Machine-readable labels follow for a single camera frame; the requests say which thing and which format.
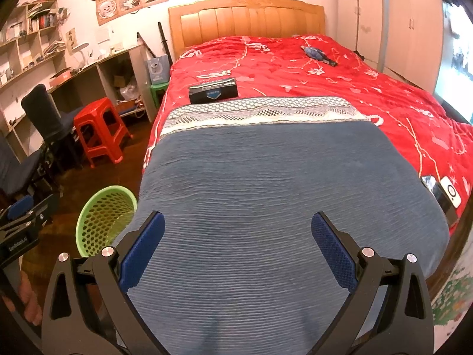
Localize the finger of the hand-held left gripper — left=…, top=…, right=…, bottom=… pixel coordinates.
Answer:
left=0, top=192, right=61, bottom=237
left=5, top=195, right=35, bottom=220

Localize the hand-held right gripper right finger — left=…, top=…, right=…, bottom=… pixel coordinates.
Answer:
left=311, top=212, right=435, bottom=355

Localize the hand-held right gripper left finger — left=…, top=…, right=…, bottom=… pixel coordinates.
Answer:
left=41, top=211, right=166, bottom=355

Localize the green plastic mesh basket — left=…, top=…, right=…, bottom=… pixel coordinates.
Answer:
left=76, top=186, right=138, bottom=257

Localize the person's left hand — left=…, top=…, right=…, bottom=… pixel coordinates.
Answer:
left=20, top=272, right=43, bottom=324

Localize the dark blue chair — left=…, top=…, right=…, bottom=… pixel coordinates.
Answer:
left=0, top=133, right=61, bottom=208

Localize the black office chair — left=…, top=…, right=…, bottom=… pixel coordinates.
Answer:
left=21, top=84, right=84, bottom=172

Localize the blue ribbed blanket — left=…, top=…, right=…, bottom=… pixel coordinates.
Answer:
left=111, top=96, right=451, bottom=355

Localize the black rectangular device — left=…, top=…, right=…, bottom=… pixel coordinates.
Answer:
left=421, top=175, right=459, bottom=226

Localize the red plastic stool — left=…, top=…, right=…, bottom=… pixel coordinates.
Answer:
left=73, top=97, right=133, bottom=168

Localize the green printed cloth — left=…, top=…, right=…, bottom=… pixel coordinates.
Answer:
left=430, top=255, right=473, bottom=326

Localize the white rectangular device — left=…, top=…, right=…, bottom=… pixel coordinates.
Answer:
left=440, top=175, right=462, bottom=208

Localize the stack of papers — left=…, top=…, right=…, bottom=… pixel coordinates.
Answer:
left=42, top=40, right=63, bottom=58

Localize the green plastic stool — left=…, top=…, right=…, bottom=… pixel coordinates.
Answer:
left=150, top=81, right=171, bottom=109

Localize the white desk cabinet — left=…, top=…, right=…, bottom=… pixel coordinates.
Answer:
left=48, top=44, right=156, bottom=122

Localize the white desk lamp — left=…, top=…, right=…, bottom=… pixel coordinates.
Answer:
left=72, top=42, right=89, bottom=69

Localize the black cardboard box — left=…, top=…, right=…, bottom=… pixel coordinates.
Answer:
left=188, top=78, right=239, bottom=105

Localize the red printed blanket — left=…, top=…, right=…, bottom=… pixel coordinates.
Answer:
left=142, top=34, right=473, bottom=235

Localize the blue paper bag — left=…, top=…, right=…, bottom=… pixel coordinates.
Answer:
left=147, top=55, right=171, bottom=85

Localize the row of books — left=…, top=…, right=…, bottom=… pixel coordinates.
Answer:
left=27, top=13, right=58, bottom=32

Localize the blue toy bird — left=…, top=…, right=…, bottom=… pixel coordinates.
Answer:
left=300, top=45, right=338, bottom=67

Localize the dark red sheathed sword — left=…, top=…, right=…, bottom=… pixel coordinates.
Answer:
left=137, top=32, right=156, bottom=60

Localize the black sheathed sword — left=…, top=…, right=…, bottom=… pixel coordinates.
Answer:
left=158, top=22, right=174, bottom=65

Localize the bright window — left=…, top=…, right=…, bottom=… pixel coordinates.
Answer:
left=432, top=0, right=473, bottom=124

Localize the white wardrobe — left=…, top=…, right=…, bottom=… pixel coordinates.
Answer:
left=336, top=0, right=444, bottom=95

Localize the wooden bed headboard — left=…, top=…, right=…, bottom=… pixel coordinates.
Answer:
left=168, top=0, right=326, bottom=60

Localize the white wall bookshelf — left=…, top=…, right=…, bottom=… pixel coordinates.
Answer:
left=0, top=0, right=71, bottom=156

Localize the three-figure wall poster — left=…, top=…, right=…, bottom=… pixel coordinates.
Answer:
left=95, top=0, right=169, bottom=26

